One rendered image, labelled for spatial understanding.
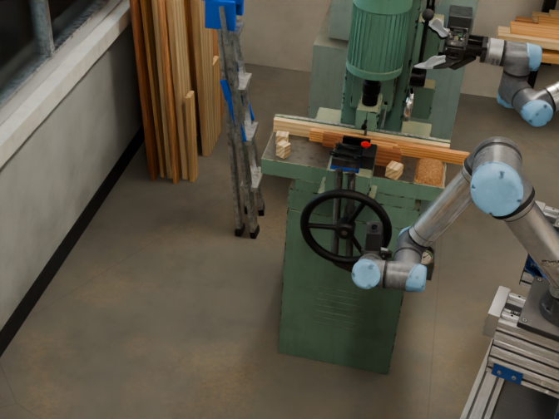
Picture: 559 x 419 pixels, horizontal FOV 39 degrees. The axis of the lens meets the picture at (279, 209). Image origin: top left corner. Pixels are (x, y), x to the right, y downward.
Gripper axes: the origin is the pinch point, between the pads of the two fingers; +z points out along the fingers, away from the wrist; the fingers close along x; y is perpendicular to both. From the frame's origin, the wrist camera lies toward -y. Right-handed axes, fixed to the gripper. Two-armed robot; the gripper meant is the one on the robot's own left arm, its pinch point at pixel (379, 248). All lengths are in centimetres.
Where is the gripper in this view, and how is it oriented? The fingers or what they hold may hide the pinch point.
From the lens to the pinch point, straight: 244.9
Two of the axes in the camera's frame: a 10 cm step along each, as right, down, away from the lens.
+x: 9.7, 1.1, -2.2
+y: -0.8, 9.9, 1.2
